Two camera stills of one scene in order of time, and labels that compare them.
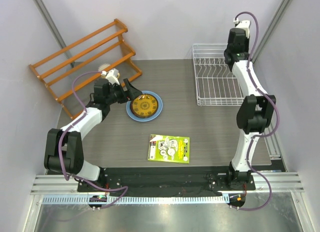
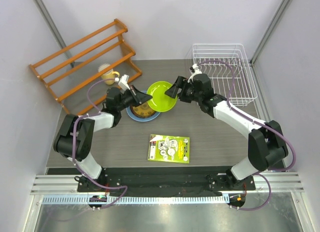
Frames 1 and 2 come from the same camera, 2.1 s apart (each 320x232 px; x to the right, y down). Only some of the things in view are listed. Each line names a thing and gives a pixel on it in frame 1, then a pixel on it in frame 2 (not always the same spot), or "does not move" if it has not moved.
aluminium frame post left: x=52 y=24 does not move
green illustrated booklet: x=169 y=148 does not move
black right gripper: x=246 y=42 -> x=181 y=83
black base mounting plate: x=164 y=181 does not move
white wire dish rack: x=216 y=85 does not move
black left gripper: x=132 y=92 -> x=138 y=97
